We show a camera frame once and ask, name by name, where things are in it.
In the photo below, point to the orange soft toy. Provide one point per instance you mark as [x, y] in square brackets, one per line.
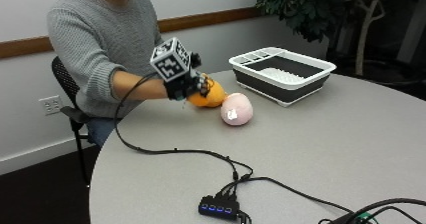
[212, 95]

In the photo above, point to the white marker cube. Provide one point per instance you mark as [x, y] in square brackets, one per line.
[171, 59]

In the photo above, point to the pink soft toy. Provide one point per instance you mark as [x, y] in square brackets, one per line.
[236, 109]

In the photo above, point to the white and black dish tub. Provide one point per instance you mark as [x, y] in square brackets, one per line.
[283, 75]

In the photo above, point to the the person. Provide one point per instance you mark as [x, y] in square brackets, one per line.
[98, 40]

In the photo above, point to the black office chair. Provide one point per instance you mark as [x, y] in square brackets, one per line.
[71, 94]

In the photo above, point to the green indoor tree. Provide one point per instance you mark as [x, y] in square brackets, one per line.
[320, 7]

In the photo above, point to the black usb hub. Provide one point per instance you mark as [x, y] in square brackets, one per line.
[219, 208]

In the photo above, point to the wooden wall rail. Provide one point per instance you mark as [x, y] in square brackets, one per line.
[134, 30]

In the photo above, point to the white wall outlet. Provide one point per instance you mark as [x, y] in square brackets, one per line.
[51, 104]

